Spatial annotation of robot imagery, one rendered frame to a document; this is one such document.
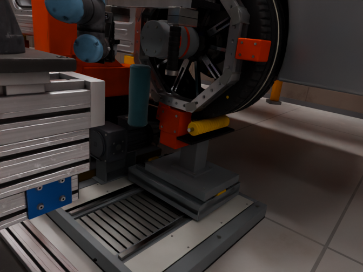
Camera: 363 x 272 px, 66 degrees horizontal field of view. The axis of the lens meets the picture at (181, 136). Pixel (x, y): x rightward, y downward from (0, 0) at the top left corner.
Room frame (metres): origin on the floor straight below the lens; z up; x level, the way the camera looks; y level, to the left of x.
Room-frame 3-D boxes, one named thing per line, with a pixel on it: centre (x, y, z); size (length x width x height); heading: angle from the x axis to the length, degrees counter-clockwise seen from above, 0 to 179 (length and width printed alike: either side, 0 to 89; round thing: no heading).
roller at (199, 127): (1.21, -0.12, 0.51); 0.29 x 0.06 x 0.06; 141
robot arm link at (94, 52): (0.84, 0.29, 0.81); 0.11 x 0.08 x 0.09; 6
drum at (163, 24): (1.16, 0.08, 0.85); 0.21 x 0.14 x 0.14; 141
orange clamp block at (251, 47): (1.02, -0.21, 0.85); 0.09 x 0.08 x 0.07; 51
